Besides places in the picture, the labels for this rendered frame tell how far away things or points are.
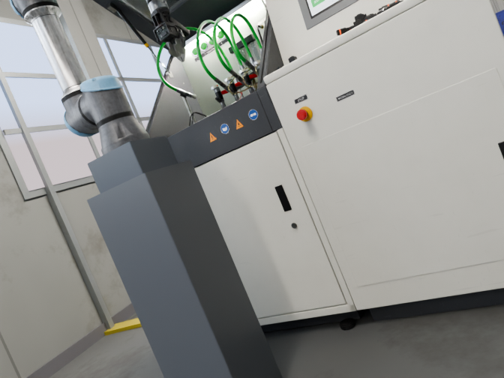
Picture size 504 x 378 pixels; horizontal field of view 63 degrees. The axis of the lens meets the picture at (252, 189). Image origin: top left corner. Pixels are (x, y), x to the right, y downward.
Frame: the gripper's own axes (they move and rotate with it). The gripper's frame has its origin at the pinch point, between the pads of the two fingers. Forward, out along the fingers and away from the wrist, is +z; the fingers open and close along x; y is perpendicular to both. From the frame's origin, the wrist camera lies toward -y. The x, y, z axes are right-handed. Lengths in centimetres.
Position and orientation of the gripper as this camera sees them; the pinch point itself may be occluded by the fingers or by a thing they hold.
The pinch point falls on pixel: (183, 58)
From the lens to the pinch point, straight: 181.7
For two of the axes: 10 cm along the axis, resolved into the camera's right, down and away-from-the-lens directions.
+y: -4.7, 2.4, -8.5
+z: 3.8, 9.2, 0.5
